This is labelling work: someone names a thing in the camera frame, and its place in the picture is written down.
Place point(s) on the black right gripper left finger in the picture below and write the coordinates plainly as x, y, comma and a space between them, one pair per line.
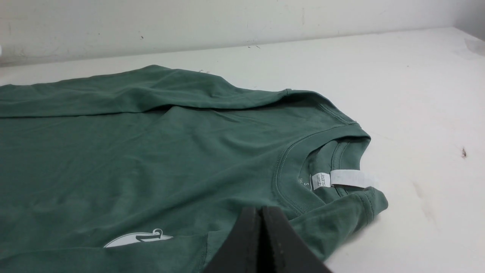
239, 252

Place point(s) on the green long-sleeved shirt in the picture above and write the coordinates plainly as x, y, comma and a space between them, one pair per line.
147, 171

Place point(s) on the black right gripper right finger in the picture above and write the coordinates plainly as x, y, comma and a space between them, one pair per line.
282, 249

